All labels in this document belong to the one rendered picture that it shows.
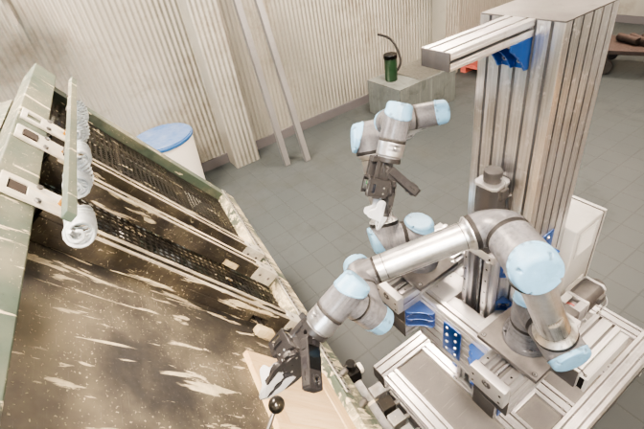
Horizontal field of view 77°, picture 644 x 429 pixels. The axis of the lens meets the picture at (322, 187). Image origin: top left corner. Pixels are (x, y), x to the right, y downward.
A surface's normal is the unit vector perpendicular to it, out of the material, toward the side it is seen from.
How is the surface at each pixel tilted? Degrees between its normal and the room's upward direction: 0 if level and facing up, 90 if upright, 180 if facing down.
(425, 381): 0
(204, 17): 90
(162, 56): 90
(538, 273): 83
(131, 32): 90
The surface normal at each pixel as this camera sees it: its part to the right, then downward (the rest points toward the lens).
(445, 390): -0.14, -0.82
